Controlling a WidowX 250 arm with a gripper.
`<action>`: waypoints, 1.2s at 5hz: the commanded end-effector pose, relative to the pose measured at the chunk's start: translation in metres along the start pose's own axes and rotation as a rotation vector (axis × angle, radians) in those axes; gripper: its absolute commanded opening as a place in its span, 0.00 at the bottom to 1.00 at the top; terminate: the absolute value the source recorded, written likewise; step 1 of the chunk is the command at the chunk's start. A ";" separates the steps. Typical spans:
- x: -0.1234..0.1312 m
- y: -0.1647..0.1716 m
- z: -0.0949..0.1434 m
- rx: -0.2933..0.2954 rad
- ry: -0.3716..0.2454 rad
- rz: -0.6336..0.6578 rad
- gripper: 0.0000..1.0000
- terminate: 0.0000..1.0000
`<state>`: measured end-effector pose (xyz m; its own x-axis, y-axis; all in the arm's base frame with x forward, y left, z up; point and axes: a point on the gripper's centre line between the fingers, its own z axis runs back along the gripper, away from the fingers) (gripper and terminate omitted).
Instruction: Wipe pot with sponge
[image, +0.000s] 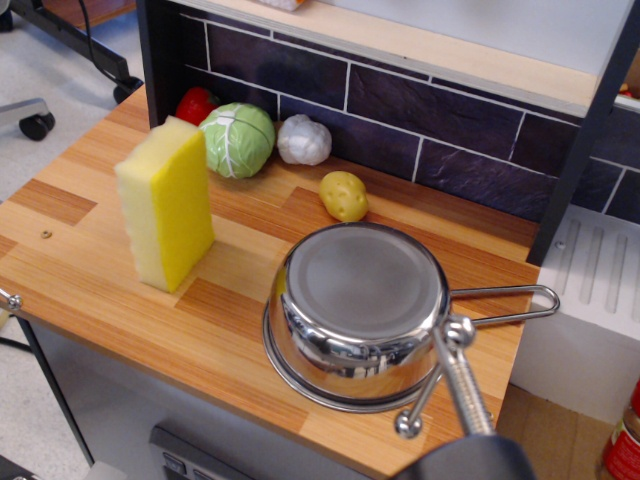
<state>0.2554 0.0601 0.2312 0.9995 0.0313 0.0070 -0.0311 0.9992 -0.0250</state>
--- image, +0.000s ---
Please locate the grey chair base with caster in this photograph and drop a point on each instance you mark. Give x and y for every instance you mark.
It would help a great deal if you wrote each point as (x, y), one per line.
(33, 117)

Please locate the chrome side knob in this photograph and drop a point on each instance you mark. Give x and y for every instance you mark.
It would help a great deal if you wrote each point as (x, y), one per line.
(13, 301)

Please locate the black desk leg with caster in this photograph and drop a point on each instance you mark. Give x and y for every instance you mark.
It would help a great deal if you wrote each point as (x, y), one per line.
(71, 23)

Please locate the wooden upper shelf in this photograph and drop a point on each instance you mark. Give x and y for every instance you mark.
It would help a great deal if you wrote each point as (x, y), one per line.
(550, 54)

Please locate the upside-down stainless steel pot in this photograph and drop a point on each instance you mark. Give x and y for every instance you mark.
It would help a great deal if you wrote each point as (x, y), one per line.
(351, 312)

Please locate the white toy garlic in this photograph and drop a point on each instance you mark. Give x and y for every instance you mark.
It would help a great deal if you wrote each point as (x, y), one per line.
(302, 141)

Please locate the white toy sink drainboard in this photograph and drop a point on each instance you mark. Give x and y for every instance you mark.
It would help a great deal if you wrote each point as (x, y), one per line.
(586, 356)

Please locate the chrome toy faucet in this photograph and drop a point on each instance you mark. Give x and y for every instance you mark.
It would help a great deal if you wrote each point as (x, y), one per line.
(481, 453)

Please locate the red labelled spice jar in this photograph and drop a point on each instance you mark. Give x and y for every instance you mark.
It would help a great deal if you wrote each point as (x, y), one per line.
(620, 456)

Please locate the red toy pepper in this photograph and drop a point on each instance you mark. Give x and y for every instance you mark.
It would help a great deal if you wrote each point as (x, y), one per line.
(196, 105)

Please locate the yellow toy potato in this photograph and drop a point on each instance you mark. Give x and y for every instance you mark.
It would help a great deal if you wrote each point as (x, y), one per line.
(344, 197)

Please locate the black frame post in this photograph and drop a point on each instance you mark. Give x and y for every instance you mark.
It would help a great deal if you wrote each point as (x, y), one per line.
(619, 63)

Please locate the yellow rectangular sponge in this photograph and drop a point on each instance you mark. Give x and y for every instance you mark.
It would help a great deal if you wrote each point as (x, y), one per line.
(163, 189)

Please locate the grey oven control panel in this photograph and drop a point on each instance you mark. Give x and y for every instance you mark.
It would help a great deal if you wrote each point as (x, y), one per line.
(176, 458)

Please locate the green toy cabbage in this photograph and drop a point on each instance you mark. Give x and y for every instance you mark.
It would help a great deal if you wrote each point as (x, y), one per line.
(239, 139)

